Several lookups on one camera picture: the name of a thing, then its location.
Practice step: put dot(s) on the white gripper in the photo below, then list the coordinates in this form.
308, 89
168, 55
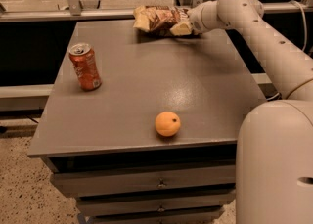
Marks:
197, 20

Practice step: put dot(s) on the brown chip bag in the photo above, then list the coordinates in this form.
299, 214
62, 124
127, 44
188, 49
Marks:
159, 19

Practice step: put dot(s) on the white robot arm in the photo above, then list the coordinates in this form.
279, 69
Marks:
274, 160

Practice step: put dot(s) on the red coke can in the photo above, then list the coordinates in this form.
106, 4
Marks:
83, 59

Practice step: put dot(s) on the orange fruit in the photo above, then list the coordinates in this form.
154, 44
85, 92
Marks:
167, 124

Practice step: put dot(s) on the grey drawer cabinet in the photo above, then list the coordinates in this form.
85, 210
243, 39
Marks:
103, 148

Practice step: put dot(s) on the metal railing frame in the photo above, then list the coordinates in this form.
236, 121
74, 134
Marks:
98, 9

